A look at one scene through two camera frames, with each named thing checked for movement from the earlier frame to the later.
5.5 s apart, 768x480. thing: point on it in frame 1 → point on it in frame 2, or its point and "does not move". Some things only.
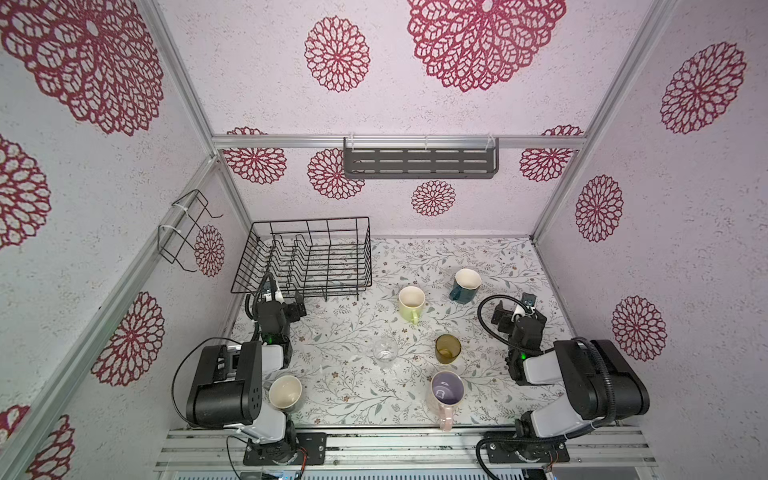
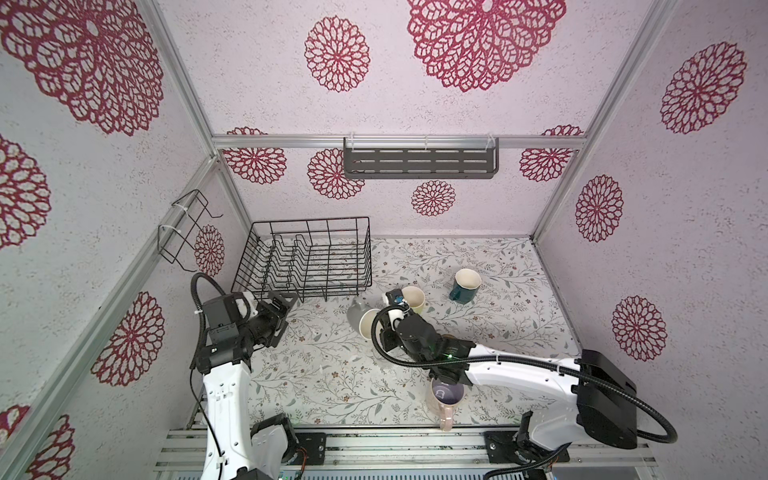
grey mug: (285, 390) → (360, 317)
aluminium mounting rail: (404, 449) does not move
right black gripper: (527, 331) → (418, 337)
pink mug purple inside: (447, 389) does not move
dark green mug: (466, 284) does not move
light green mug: (411, 302) does not move
